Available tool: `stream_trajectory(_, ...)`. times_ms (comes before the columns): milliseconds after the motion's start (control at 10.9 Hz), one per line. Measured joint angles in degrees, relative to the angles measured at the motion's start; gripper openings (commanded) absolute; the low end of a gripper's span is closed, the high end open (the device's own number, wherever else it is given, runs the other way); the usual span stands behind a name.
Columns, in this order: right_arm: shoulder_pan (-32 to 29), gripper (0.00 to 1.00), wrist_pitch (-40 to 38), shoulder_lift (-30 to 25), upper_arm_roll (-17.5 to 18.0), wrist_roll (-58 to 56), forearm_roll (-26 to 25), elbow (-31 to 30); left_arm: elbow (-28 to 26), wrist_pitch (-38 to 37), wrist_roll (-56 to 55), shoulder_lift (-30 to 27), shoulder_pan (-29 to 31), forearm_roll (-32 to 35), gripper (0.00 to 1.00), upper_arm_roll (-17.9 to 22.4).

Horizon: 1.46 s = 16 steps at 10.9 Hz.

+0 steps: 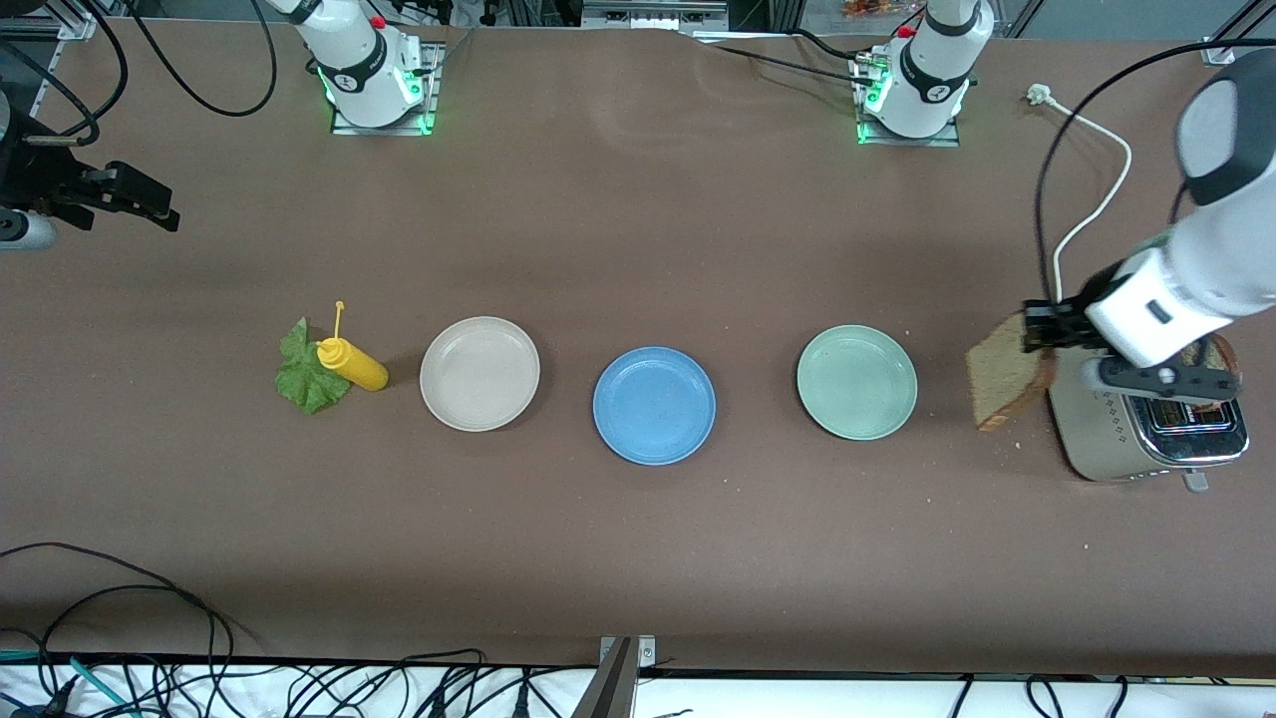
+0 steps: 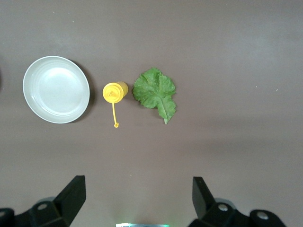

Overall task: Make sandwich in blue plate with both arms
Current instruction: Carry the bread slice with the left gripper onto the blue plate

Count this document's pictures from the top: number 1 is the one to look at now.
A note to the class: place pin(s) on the green lettuce leaf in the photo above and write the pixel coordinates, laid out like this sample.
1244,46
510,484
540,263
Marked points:
304,384

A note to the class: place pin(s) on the aluminium frame rail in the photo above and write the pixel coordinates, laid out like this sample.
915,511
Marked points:
78,22
1218,50

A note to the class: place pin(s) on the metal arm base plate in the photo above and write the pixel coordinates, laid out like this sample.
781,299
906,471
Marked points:
907,141
431,90

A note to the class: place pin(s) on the yellow mustard squeeze bottle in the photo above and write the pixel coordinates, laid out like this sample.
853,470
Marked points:
359,367

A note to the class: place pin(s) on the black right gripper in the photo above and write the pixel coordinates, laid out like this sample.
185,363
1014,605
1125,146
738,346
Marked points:
40,178

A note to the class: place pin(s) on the brown bread slice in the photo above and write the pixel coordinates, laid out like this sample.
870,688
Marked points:
1002,379
1221,354

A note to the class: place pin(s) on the orange object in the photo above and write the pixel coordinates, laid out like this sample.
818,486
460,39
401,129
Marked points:
867,8

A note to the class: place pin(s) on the blue plate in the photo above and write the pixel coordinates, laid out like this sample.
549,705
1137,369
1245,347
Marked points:
654,406

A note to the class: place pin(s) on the beige chrome toaster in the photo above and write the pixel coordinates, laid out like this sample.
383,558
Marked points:
1097,439

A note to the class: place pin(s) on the metal table bracket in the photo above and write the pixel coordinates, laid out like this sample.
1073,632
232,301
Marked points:
628,653

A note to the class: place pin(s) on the light green plate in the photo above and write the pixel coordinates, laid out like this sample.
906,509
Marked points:
857,383

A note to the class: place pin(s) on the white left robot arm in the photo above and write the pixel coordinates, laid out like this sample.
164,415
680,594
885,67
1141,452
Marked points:
1216,279

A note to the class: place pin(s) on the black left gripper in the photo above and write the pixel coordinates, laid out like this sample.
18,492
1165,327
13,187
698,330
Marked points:
1079,313

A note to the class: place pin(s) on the beige plate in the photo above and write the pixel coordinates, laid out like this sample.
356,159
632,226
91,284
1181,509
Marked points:
479,374

